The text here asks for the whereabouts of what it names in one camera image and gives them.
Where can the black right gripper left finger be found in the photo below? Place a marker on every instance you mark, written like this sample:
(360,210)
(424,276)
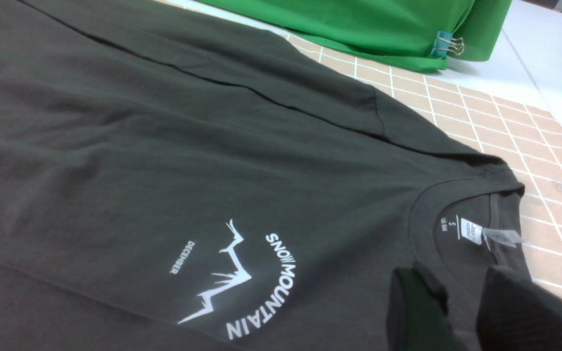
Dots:
(417,318)

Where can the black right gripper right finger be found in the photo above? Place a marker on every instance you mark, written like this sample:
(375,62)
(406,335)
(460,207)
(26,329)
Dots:
(517,315)

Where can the gray long-sleeve top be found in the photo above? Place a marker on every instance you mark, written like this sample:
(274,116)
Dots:
(171,181)

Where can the teal binder clip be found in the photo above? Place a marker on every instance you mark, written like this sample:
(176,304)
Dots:
(445,43)

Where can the green backdrop cloth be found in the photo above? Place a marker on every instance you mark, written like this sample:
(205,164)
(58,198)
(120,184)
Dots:
(398,33)

